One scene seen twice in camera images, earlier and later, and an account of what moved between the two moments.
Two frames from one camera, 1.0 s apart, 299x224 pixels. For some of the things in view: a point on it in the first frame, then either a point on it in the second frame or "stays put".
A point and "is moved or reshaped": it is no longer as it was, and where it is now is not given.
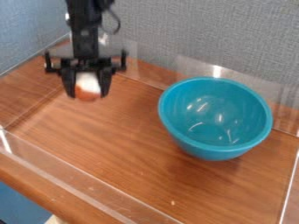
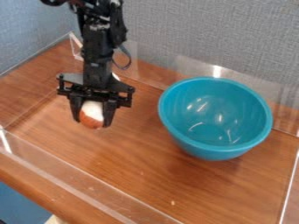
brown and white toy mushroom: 87,86 is moved or reshaped
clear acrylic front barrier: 79,182 stays put
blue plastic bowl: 215,117 stays put
